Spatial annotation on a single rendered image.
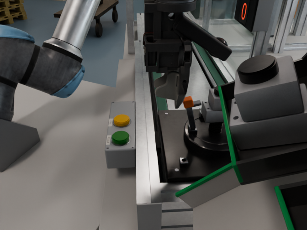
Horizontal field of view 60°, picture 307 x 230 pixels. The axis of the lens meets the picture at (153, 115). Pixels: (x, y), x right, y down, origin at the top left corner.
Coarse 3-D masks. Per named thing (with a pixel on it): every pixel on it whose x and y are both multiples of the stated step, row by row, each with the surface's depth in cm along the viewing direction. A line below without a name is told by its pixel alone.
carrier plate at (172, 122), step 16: (160, 112) 70; (176, 112) 70; (160, 128) 64; (176, 128) 64; (176, 144) 59; (176, 160) 55; (192, 160) 55; (208, 160) 55; (224, 160) 55; (176, 176) 51; (192, 176) 51
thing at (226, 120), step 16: (304, 64) 28; (304, 80) 28; (224, 96) 31; (224, 112) 26; (288, 144) 22; (304, 144) 22; (240, 160) 23; (256, 160) 20; (272, 160) 20; (288, 160) 19; (304, 160) 19; (240, 176) 21; (256, 176) 21; (272, 176) 20
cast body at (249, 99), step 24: (240, 72) 21; (264, 72) 20; (288, 72) 20; (240, 96) 21; (264, 96) 20; (288, 96) 20; (240, 120) 23; (264, 120) 21; (288, 120) 21; (240, 144) 23; (264, 144) 23
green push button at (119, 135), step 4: (116, 132) 62; (120, 132) 62; (124, 132) 62; (112, 136) 61; (116, 136) 61; (120, 136) 61; (124, 136) 61; (128, 136) 61; (112, 140) 61; (116, 140) 60; (120, 140) 60; (124, 140) 60; (128, 140) 61; (120, 144) 60
